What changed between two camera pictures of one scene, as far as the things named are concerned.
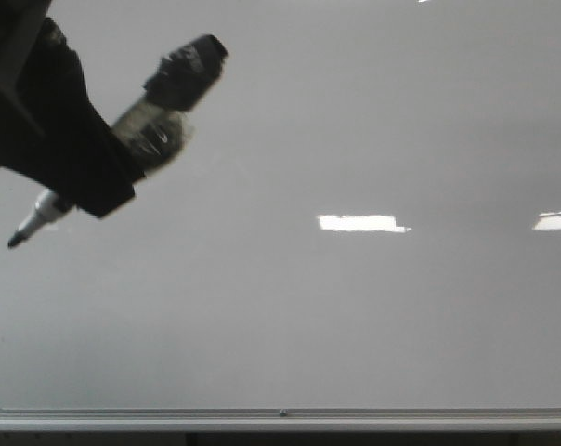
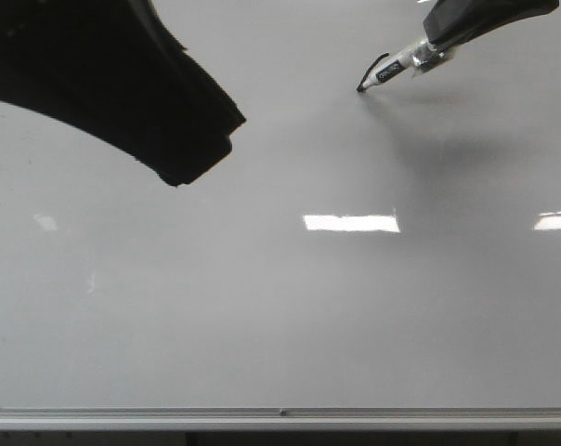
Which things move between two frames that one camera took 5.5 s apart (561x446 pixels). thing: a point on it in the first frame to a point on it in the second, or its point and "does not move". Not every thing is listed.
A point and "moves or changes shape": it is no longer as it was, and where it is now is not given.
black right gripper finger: x=39 y=121 to x=450 y=21
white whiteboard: x=375 y=208 does not move
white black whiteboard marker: x=154 y=126 moves or changes shape
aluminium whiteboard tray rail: x=280 y=419 does not move
